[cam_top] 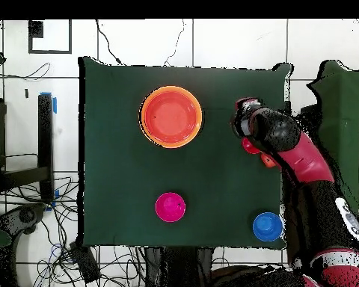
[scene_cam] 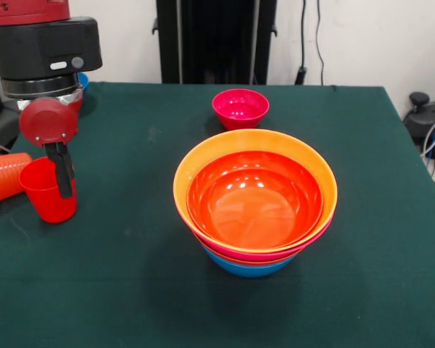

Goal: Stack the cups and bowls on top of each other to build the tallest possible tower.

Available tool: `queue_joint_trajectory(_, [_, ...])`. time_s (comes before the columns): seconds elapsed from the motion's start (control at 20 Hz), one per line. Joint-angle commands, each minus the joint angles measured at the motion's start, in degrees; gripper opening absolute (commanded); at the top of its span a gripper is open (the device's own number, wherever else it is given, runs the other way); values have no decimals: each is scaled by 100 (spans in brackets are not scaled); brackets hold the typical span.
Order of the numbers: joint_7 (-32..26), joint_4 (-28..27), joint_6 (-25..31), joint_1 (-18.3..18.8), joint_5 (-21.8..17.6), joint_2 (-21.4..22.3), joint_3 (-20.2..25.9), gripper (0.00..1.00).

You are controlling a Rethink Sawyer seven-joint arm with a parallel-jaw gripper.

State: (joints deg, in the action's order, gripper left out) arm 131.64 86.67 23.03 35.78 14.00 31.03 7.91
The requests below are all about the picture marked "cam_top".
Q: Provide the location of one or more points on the small crimson bowl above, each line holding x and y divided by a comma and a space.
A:
170, 207

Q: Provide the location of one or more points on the orange cup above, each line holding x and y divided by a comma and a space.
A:
267, 161

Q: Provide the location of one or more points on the black office chair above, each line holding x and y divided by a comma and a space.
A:
27, 215

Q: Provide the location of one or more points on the red cup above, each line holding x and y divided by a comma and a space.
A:
249, 148

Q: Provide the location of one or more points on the black metal frame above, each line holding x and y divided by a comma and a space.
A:
45, 134

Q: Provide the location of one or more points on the black square tape outline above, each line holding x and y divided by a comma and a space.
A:
30, 42

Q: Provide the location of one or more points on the blue tape strip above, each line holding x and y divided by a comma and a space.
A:
54, 104

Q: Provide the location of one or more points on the orange-red shallow bowl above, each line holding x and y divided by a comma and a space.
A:
170, 116

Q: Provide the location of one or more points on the small dark blue bowl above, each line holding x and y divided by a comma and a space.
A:
267, 227

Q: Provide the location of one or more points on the dark green table cloth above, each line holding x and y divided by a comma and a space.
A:
122, 164

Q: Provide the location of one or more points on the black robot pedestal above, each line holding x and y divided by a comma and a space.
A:
179, 266

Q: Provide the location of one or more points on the black power brick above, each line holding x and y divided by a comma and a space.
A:
85, 263

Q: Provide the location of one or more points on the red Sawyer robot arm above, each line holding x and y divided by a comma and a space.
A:
302, 161

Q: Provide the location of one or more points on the large orange bowl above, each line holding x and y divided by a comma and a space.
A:
143, 125

